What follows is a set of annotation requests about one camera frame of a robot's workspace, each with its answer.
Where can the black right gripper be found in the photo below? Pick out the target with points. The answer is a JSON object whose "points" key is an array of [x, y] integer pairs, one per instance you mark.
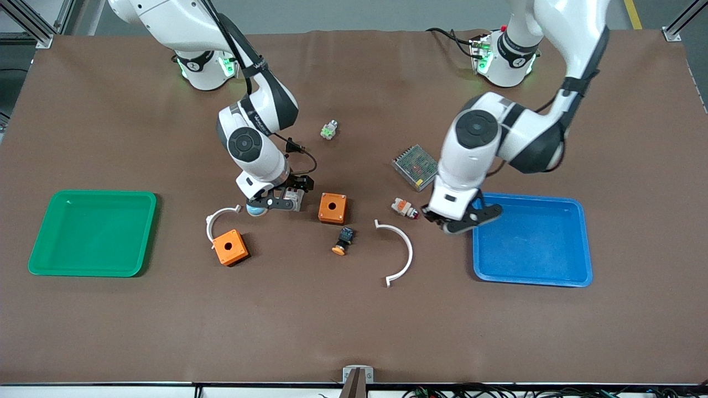
{"points": [[299, 183]]}

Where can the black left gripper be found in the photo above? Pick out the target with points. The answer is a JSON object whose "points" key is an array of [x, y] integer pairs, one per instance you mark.
{"points": [[431, 217]]}

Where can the white red circuit breaker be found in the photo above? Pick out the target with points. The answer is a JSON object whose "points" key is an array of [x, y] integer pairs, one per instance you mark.
{"points": [[296, 200]]}

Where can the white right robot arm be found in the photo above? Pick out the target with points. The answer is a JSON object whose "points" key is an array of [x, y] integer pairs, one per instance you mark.
{"points": [[249, 146]]}

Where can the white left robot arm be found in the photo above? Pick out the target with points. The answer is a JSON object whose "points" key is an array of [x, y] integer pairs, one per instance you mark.
{"points": [[475, 132]]}

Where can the blue dome buzzer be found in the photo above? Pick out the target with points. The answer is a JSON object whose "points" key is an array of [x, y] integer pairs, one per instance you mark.
{"points": [[255, 213]]}

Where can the black small plug part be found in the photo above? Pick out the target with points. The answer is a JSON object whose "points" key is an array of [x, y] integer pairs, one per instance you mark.
{"points": [[297, 147]]}

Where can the large white curved strip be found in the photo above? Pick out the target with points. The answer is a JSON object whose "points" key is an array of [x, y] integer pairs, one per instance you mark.
{"points": [[410, 253]]}

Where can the metal mesh power supply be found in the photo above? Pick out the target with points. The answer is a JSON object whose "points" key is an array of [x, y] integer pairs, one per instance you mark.
{"points": [[412, 163]]}

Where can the orange cap black push button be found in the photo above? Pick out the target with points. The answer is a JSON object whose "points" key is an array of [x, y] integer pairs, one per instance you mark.
{"points": [[345, 236]]}

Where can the blue plastic tray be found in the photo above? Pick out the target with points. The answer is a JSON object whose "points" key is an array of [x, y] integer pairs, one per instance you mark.
{"points": [[531, 249]]}

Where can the small white curved strip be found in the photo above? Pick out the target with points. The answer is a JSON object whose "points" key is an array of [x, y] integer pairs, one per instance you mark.
{"points": [[208, 226]]}

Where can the brown table mat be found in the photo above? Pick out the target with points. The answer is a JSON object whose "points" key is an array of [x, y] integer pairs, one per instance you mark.
{"points": [[354, 320]]}

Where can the green plastic tray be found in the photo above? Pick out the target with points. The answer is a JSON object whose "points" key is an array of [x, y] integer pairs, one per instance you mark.
{"points": [[94, 232]]}

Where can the orange button enclosure box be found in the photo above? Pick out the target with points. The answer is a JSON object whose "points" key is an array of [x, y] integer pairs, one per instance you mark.
{"points": [[326, 213], [235, 251]]}

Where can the red button orange white switch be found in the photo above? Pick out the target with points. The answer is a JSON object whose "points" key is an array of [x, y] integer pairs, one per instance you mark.
{"points": [[402, 207]]}

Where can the green white switch module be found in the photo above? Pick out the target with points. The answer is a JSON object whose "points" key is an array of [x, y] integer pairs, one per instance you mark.
{"points": [[329, 131]]}

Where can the grey metal bracket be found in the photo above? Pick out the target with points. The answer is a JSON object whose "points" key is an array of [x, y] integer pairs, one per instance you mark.
{"points": [[347, 376]]}

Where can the dark camera pole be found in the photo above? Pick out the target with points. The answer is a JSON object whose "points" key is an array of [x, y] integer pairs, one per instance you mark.
{"points": [[354, 388]]}

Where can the aluminium frame profile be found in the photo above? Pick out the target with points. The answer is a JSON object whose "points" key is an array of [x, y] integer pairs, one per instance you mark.
{"points": [[672, 33], [41, 36]]}

